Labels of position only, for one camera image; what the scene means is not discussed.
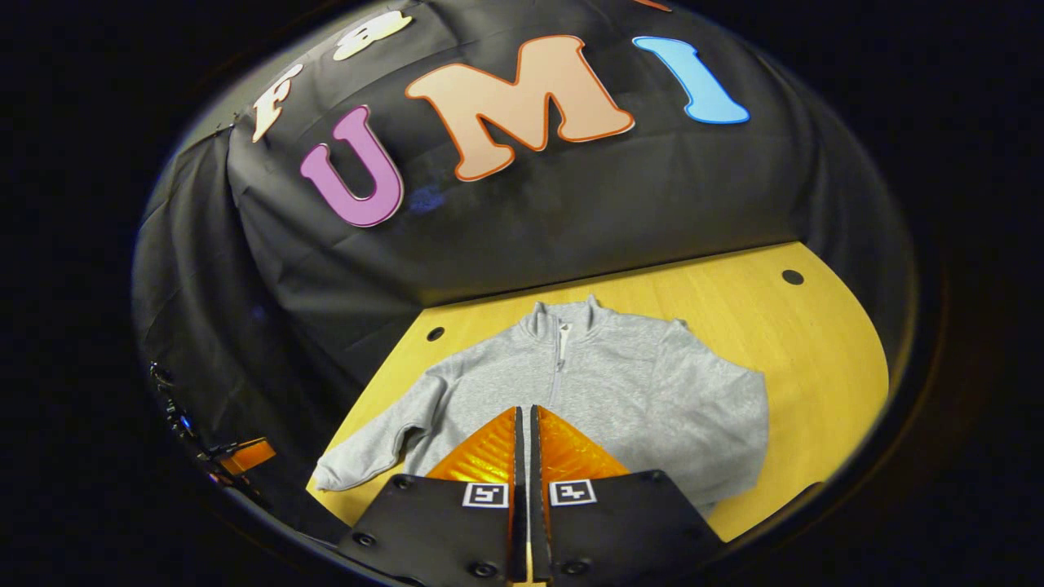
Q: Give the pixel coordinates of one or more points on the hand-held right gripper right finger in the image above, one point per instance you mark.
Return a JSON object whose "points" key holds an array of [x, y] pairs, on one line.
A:
{"points": [[620, 522]]}

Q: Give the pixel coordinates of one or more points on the grey zip sweatshirt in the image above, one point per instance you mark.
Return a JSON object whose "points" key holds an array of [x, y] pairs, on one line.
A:
{"points": [[636, 383]]}

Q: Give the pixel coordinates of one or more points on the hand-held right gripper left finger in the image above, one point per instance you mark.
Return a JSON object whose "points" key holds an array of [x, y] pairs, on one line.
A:
{"points": [[440, 530]]}

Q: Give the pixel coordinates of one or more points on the black backdrop cloth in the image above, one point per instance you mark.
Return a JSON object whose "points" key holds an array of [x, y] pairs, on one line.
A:
{"points": [[571, 204]]}

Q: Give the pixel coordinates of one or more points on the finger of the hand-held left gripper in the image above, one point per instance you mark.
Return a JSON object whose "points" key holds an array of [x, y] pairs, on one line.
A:
{"points": [[247, 455]]}

